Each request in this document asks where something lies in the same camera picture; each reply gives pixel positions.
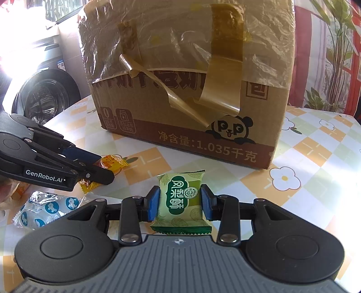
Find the small orange candy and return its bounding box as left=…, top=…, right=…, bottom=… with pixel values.
left=79, top=154, right=129, bottom=194

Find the cardboard box with plastic liner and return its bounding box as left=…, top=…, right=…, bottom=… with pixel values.
left=78, top=1, right=296, bottom=169

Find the black front-load washing machine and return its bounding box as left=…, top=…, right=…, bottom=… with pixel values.
left=1, top=37, right=81, bottom=124

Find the blue white candy wrapper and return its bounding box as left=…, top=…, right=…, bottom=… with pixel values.
left=13, top=191, right=84, bottom=230

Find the small green mooncake packet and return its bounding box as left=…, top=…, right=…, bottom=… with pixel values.
left=150, top=170, right=212, bottom=235

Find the checkered floral tablecloth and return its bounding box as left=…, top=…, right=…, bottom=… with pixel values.
left=0, top=95, right=361, bottom=293

